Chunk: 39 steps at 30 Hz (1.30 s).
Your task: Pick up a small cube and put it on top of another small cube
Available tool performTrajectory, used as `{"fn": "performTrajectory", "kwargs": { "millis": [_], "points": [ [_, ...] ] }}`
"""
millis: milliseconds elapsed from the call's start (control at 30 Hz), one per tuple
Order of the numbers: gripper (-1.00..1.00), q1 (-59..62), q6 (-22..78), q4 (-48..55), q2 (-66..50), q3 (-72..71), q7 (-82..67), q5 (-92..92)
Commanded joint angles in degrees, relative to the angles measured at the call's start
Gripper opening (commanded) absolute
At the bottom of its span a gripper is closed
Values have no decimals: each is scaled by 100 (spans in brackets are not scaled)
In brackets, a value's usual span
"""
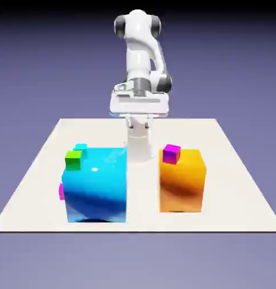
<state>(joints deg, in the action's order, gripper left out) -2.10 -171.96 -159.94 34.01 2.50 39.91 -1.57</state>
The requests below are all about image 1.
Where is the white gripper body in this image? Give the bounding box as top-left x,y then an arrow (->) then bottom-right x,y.
109,90 -> 170,119

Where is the small cyan cube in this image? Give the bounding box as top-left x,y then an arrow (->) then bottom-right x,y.
73,143 -> 88,159

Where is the small green cube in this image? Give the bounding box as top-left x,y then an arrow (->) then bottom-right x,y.
64,150 -> 84,172

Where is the large orange box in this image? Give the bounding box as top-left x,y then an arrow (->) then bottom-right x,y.
159,148 -> 208,213

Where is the large blue box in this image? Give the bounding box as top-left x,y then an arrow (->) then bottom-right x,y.
61,147 -> 128,224

